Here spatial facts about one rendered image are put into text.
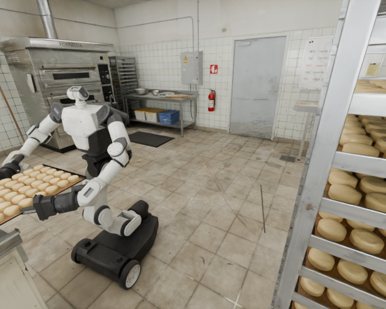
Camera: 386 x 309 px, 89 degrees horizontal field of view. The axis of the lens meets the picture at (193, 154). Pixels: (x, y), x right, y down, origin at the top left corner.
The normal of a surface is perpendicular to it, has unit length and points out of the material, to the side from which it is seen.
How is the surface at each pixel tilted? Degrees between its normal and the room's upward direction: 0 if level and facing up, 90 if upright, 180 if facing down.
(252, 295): 0
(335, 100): 90
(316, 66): 90
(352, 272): 0
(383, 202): 0
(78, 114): 46
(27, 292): 90
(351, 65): 90
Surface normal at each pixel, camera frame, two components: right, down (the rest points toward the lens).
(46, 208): 0.34, 0.37
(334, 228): -0.02, -0.91
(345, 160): -0.51, 0.36
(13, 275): 0.90, 0.16
